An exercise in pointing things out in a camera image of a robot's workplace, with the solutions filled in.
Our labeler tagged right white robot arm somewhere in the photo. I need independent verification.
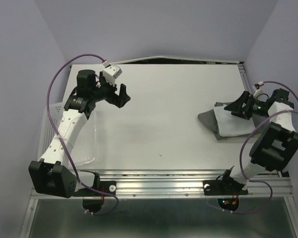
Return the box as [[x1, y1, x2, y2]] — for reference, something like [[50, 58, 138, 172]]
[[219, 88, 298, 193]]

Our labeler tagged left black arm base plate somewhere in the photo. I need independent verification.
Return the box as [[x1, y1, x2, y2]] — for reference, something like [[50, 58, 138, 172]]
[[72, 180, 116, 197]]

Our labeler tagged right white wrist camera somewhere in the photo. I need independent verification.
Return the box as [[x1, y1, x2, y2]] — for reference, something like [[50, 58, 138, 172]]
[[253, 81, 264, 98]]

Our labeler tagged white skirt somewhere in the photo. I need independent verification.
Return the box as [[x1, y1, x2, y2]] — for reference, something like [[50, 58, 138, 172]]
[[214, 106, 255, 137]]

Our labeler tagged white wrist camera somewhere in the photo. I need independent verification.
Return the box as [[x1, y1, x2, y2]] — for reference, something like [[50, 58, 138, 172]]
[[253, 81, 264, 98], [102, 61, 122, 86]]

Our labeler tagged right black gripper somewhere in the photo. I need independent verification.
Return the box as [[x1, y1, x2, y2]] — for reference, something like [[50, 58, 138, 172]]
[[223, 90, 270, 119]]

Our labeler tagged aluminium frame rail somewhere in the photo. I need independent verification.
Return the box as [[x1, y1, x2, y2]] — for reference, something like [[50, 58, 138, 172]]
[[20, 170, 298, 238]]

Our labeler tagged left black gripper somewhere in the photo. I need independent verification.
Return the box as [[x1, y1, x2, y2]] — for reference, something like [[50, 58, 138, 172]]
[[91, 71, 131, 108]]

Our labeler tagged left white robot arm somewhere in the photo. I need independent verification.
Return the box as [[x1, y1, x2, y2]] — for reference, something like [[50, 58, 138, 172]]
[[28, 64, 131, 198]]

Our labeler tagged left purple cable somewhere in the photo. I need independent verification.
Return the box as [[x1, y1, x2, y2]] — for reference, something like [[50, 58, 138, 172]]
[[47, 53, 120, 216]]

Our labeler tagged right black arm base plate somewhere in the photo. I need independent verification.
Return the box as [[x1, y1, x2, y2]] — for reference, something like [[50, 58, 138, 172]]
[[202, 179, 248, 196]]

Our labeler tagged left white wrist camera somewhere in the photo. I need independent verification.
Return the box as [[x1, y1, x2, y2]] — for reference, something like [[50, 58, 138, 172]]
[[102, 61, 122, 86]]

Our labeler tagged white plastic laundry basket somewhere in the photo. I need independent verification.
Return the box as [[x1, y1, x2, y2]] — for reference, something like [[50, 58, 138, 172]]
[[38, 102, 96, 167]]

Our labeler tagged grey skirt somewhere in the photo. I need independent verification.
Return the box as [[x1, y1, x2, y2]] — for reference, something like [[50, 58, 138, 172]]
[[197, 101, 258, 141]]

